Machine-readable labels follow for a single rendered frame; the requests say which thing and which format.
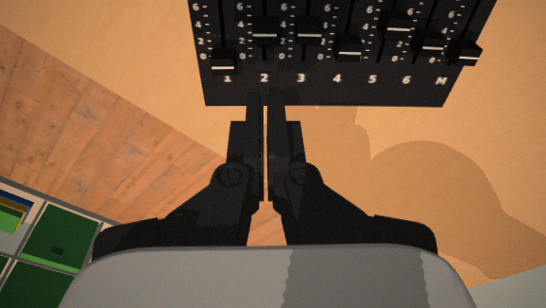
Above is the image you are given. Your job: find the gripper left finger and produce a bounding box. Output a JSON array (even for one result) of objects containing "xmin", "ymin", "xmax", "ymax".
[{"xmin": 92, "ymin": 93, "xmax": 264, "ymax": 261}]

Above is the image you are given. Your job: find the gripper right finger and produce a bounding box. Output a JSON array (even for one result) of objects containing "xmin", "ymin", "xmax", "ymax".
[{"xmin": 266, "ymin": 93, "xmax": 438, "ymax": 255}]

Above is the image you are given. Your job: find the black lighting desk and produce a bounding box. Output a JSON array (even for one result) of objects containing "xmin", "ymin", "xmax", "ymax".
[{"xmin": 187, "ymin": 0, "xmax": 497, "ymax": 108}]

